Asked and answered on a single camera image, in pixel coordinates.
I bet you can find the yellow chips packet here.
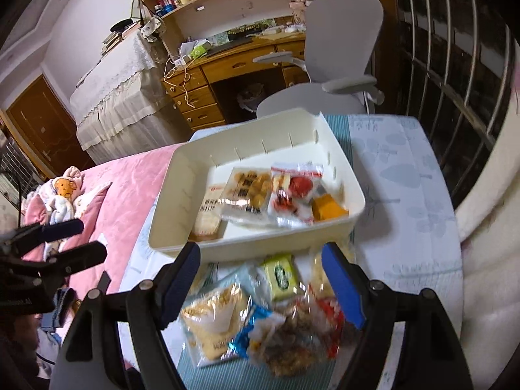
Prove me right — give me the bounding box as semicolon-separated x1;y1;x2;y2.
181;282;250;368

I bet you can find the clear packet of brown snacks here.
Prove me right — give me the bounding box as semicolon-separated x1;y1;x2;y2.
248;296;338;376

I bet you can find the clear pale cracker packet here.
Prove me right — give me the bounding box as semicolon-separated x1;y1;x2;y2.
311;244;354;293

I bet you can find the patterned fabric bag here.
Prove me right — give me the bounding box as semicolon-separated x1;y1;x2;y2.
140;15;165;43

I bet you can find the piano under lace cover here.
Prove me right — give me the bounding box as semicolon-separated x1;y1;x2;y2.
69;30;183;163

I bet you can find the brown wooden door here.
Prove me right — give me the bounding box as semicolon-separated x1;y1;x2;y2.
6;74;96;175

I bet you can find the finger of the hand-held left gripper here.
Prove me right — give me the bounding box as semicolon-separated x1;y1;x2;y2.
24;240;108;290
0;218;85;257

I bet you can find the waste bin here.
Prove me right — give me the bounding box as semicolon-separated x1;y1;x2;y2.
238;83;265;110

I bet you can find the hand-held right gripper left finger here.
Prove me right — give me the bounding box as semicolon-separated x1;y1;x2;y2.
49;241;202;390

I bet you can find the metal window grille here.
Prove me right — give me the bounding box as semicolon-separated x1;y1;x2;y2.
390;0;520;208

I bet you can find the plush toy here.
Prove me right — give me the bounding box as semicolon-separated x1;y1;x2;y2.
36;166;84;228

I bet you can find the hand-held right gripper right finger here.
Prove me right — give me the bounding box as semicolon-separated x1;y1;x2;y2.
320;241;474;390

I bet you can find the white cable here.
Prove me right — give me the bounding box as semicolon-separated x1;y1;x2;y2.
164;55;193;108

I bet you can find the grey office chair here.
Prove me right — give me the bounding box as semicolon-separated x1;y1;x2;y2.
253;0;384;118

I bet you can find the brown cracker packet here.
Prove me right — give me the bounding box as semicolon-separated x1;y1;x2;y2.
221;166;273;226

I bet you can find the orange snack packet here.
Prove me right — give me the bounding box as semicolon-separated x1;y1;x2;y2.
311;194;349;222

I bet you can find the red and white snack packet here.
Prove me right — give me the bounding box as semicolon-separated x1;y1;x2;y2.
270;162;326;228

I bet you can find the beige biscuit packet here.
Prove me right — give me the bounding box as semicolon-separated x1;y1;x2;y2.
190;183;226;241

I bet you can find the white plastic storage bin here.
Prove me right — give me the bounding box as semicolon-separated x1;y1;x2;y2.
148;108;366;264

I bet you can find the pink blanket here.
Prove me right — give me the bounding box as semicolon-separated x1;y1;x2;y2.
22;144;183;289

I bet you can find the wooden desk with drawers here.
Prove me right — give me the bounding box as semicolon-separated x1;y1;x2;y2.
162;32;313;131

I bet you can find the cream quilt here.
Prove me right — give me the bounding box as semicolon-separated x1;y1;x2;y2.
455;138;520;383

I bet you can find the green snack packet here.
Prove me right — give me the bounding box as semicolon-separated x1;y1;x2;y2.
262;253;301;302

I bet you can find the blue snack packet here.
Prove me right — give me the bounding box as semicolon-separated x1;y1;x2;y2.
227;305;273;360

